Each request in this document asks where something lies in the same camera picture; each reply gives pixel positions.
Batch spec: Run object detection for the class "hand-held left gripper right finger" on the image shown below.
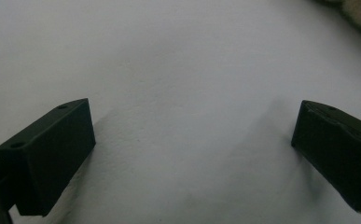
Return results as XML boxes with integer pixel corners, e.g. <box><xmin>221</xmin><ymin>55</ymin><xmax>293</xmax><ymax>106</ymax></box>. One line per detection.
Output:
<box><xmin>290</xmin><ymin>99</ymin><xmax>361</xmax><ymax>216</ymax></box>

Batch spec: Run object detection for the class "cream and mustard fleece glove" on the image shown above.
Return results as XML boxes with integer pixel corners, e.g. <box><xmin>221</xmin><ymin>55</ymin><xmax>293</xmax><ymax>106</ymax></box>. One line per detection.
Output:
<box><xmin>316</xmin><ymin>0</ymin><xmax>361</xmax><ymax>48</ymax></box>

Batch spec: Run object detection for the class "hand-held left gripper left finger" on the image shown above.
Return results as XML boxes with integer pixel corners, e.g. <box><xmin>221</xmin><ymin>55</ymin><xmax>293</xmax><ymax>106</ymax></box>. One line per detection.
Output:
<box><xmin>0</xmin><ymin>98</ymin><xmax>97</xmax><ymax>217</ymax></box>

